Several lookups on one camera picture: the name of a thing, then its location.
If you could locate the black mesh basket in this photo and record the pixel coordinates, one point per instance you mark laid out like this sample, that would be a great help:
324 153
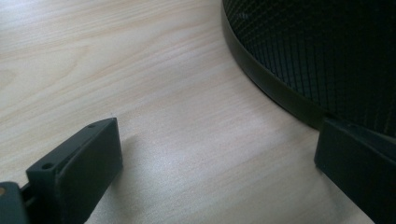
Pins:
311 46

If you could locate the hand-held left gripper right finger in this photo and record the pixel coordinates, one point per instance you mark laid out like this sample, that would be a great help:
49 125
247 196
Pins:
358 161

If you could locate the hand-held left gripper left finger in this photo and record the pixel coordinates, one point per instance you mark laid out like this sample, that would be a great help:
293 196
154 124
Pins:
81 168

